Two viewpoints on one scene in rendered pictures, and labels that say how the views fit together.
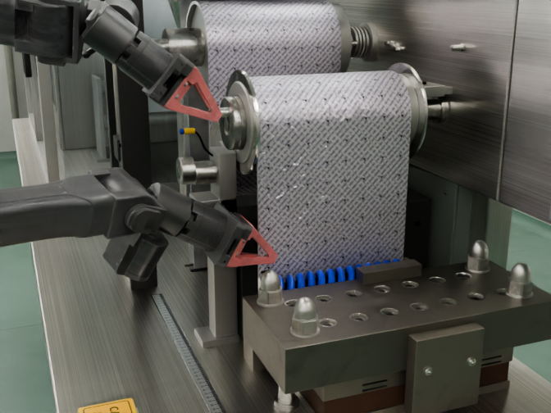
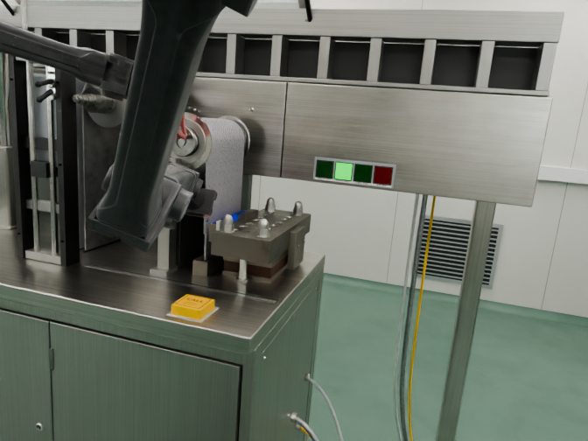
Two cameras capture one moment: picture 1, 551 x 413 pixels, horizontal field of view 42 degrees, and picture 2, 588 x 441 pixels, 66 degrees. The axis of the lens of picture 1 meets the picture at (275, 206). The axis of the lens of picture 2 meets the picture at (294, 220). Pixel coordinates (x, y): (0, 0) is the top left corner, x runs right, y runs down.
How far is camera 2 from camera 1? 0.84 m
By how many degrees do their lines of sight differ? 52
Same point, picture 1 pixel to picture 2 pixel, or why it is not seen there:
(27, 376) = not seen: outside the picture
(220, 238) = (204, 200)
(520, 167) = (293, 160)
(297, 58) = not seen: hidden behind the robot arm
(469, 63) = (256, 116)
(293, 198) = (215, 180)
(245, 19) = not seen: hidden behind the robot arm
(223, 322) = (171, 259)
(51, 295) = (11, 281)
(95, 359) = (118, 295)
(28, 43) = (110, 84)
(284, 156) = (214, 157)
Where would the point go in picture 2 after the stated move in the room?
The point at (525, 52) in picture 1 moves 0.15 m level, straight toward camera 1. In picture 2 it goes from (293, 111) to (322, 112)
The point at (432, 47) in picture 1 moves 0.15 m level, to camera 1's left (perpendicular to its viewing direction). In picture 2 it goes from (228, 110) to (192, 107)
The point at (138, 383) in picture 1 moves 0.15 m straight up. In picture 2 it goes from (164, 295) to (165, 233)
